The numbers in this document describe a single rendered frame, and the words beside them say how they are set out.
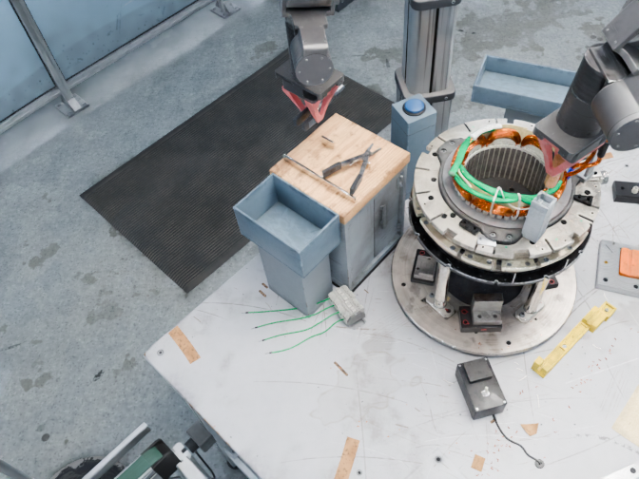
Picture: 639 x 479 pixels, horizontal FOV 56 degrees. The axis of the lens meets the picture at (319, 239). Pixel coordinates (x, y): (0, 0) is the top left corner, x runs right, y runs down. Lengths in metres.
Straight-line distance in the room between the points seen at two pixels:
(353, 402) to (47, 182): 2.05
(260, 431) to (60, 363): 1.28
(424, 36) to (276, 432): 0.90
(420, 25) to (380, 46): 1.82
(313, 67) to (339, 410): 0.65
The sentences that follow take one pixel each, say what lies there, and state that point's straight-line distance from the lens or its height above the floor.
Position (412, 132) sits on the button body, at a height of 1.00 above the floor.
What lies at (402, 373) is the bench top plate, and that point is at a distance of 1.25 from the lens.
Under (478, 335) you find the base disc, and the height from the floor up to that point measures 0.80.
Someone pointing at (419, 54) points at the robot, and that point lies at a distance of 1.46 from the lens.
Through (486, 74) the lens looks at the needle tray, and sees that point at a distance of 1.44.
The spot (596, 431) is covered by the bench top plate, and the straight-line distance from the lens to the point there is 1.28.
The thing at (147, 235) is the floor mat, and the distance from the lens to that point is 2.54.
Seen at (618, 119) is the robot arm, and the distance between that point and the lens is 0.75.
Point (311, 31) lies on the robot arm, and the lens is 0.92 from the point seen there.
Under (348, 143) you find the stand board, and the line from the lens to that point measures 1.22.
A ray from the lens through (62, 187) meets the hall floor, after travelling 2.89.
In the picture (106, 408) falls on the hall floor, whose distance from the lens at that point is 2.24.
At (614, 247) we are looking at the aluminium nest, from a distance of 1.47.
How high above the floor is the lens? 1.93
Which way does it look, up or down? 54 degrees down
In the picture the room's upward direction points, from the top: 7 degrees counter-clockwise
